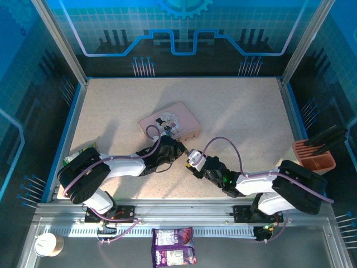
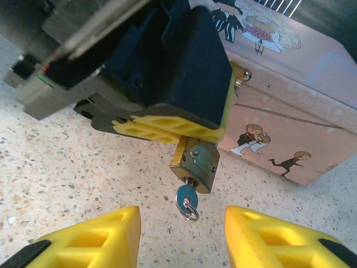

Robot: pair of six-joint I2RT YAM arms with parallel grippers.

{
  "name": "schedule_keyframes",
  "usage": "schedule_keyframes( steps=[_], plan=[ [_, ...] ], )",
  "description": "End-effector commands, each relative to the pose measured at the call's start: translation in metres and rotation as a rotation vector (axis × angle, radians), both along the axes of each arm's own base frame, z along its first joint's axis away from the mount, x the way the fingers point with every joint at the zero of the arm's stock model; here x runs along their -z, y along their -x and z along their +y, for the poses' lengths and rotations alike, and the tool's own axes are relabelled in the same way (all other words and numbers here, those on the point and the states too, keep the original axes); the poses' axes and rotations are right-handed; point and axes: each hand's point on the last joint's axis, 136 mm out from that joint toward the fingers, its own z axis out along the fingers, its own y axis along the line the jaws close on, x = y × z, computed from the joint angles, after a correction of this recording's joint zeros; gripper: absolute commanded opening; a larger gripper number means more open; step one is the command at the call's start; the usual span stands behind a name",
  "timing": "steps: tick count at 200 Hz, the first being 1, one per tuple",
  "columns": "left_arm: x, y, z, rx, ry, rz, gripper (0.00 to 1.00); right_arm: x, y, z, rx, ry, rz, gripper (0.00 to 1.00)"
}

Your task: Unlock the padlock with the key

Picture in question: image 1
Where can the pink illustrated tin box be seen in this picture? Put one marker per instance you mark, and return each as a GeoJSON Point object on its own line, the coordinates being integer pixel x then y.
{"type": "Point", "coordinates": [184, 117]}

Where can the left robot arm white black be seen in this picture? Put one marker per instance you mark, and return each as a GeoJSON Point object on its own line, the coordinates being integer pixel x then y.
{"type": "Point", "coordinates": [125, 167]}

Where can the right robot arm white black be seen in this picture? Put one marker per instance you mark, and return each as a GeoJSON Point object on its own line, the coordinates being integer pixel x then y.
{"type": "Point", "coordinates": [256, 181]}

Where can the purple snack packet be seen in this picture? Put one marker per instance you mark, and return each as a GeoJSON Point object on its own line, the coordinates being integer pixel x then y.
{"type": "Point", "coordinates": [173, 245]}

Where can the green snack packet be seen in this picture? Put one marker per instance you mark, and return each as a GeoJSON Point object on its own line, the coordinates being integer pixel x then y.
{"type": "Point", "coordinates": [72, 157]}

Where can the terracotta and cream knife holder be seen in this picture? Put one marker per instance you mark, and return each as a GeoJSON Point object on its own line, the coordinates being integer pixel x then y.
{"type": "Point", "coordinates": [318, 163]}

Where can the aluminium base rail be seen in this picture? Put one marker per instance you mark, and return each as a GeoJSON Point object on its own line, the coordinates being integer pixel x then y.
{"type": "Point", "coordinates": [181, 209]}

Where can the aluminium frame post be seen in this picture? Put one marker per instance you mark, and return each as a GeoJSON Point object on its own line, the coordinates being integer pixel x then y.
{"type": "Point", "coordinates": [55, 36]}
{"type": "Point", "coordinates": [306, 36]}

